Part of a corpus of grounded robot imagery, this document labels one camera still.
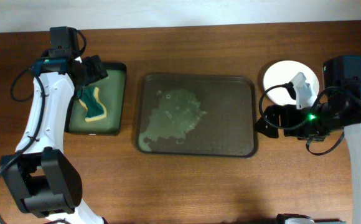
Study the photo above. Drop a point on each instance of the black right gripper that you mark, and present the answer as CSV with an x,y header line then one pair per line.
x,y
285,111

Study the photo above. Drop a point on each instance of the dark brown serving tray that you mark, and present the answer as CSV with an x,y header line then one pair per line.
x,y
198,115

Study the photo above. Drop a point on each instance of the yellow and green sponge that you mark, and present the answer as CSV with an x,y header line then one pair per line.
x,y
88,97

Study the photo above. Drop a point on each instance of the black tray with soapy water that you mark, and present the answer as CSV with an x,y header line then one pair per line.
x,y
111,94

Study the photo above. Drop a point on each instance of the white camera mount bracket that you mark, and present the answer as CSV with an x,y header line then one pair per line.
x,y
301,91

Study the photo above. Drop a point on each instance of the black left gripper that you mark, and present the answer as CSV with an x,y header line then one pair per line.
x,y
94,65

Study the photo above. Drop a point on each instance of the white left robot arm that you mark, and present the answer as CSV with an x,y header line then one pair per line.
x,y
40,178

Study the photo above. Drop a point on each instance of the white plate with yellow stain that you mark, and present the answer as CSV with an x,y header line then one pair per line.
x,y
283,72

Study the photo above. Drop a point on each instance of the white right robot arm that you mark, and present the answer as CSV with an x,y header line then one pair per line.
x,y
344,102

